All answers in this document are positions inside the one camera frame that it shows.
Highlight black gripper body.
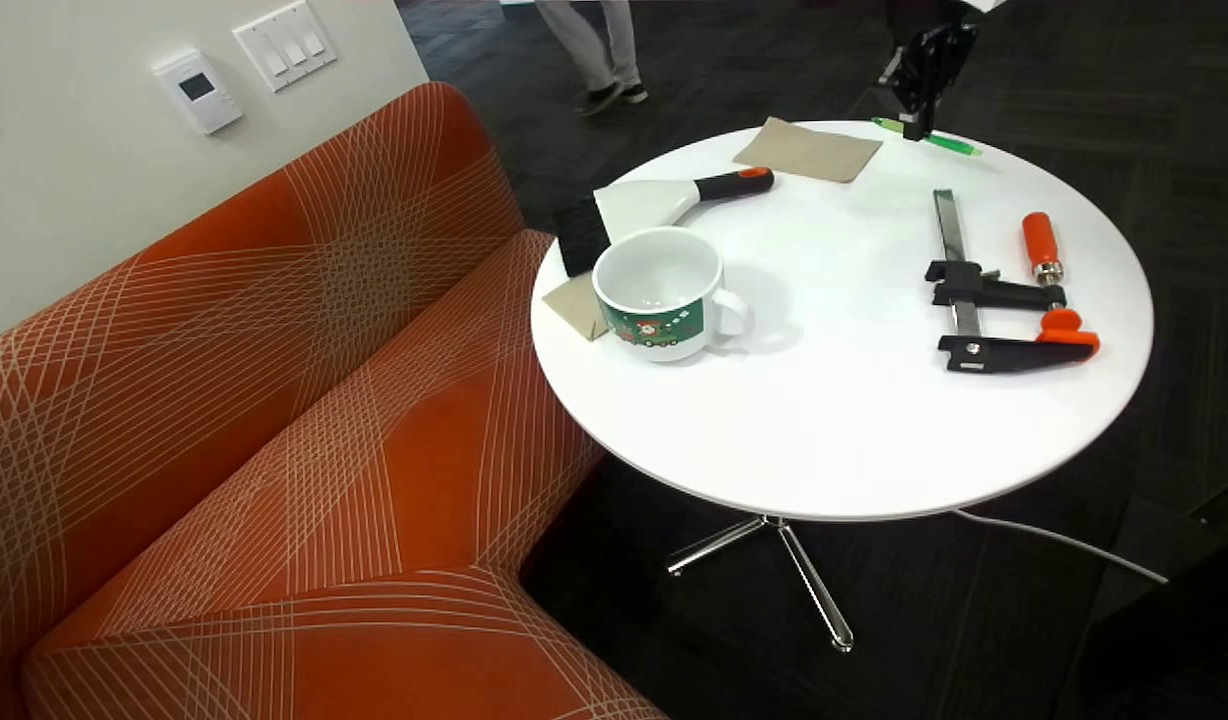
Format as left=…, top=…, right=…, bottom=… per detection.
left=876, top=12, right=979, bottom=111

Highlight small brown cardboard piece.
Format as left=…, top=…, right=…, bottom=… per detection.
left=539, top=271, right=615, bottom=345

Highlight white wall thermostat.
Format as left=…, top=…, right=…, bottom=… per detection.
left=149, top=43, right=251, bottom=140

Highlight green pen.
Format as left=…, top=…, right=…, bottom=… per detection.
left=870, top=115, right=983, bottom=162

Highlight black marker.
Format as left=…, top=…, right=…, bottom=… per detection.
left=557, top=189, right=615, bottom=279

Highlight scraper with black orange handle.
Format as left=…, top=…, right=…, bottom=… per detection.
left=591, top=165, right=778, bottom=247

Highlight person legs in grey trousers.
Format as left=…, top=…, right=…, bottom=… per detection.
left=527, top=0, right=653, bottom=120

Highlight white mug with green print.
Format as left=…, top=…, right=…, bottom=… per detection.
left=588, top=224, right=751, bottom=367

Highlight white cable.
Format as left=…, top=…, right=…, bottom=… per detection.
left=949, top=504, right=1172, bottom=591

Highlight orange patterned sofa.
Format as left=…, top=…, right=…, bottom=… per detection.
left=0, top=76, right=672, bottom=720

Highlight large brown cardboard sheet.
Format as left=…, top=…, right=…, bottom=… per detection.
left=731, top=111, right=886, bottom=189

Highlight orange black bar clamp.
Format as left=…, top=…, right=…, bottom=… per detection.
left=918, top=185, right=1107, bottom=381

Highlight metal table base legs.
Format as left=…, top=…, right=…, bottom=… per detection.
left=659, top=514, right=859, bottom=662

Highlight white light switch plate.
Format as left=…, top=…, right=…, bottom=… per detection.
left=227, top=0, right=344, bottom=98

